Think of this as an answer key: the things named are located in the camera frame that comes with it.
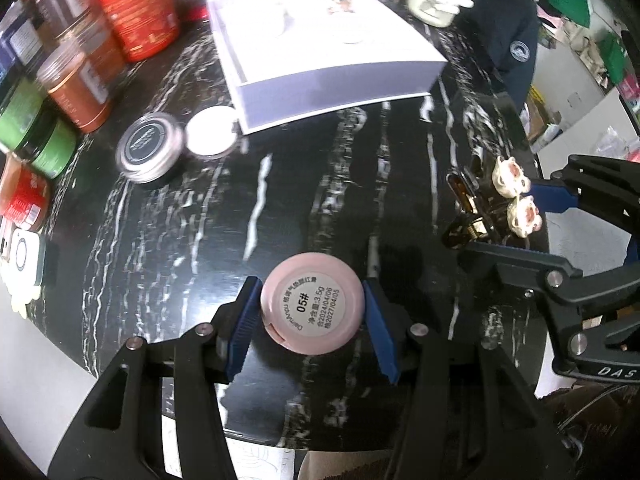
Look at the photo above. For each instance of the orange powder jar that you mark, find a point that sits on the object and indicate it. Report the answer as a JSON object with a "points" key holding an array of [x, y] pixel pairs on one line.
{"points": [[75, 90]]}

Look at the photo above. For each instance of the blue label jar silver lid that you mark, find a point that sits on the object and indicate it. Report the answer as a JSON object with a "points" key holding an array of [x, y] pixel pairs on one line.
{"points": [[20, 35]]}

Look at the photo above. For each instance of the brown hair claw pink flowers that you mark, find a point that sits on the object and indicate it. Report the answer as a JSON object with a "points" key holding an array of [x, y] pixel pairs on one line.
{"points": [[510, 195]]}

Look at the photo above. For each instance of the green jar black lid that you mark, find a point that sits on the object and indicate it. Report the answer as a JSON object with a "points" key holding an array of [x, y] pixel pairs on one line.
{"points": [[22, 115]]}

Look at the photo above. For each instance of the black lid glass jar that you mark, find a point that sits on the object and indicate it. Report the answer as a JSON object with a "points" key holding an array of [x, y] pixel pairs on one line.
{"points": [[147, 145]]}

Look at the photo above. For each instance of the white round cream jar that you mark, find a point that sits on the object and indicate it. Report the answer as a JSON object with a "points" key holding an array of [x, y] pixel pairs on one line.
{"points": [[212, 132]]}

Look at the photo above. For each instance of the red jar black lid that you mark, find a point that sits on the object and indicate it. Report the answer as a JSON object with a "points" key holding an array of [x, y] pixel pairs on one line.
{"points": [[25, 195]]}

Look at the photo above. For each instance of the pink round compact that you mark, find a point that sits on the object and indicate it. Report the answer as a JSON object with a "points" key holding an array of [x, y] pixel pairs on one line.
{"points": [[310, 302]]}

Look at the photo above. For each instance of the clear hair claw cream flowers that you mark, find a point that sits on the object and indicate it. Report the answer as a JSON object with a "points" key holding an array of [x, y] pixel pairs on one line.
{"points": [[341, 7]]}

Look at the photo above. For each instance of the white and green tin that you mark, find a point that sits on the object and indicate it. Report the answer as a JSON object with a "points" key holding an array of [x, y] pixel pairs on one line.
{"points": [[22, 255]]}

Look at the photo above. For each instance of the brown powder jar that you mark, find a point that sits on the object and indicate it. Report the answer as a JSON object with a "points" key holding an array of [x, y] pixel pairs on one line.
{"points": [[102, 55]]}

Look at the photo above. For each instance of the white embossed floor mat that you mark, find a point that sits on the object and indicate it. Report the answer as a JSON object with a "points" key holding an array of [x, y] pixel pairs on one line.
{"points": [[265, 462]]}

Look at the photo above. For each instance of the white hinged gift box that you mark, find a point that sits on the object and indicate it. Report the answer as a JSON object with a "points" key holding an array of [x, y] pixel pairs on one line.
{"points": [[340, 75]]}

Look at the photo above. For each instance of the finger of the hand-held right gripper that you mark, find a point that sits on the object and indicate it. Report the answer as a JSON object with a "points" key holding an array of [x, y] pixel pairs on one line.
{"points": [[520, 260], [552, 196]]}

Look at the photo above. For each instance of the dark navy jacket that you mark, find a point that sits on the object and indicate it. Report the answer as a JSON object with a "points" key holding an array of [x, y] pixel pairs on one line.
{"points": [[505, 45]]}

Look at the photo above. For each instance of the red round tin can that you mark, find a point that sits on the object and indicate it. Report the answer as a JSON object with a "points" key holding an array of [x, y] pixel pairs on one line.
{"points": [[140, 10]]}

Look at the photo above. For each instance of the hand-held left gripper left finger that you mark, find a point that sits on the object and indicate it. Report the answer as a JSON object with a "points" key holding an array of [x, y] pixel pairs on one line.
{"points": [[240, 330]]}

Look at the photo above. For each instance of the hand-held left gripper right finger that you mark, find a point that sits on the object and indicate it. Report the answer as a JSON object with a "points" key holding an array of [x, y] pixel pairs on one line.
{"points": [[381, 330]]}

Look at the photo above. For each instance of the small green jar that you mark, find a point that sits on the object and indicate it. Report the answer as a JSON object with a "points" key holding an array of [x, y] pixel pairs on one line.
{"points": [[55, 152]]}

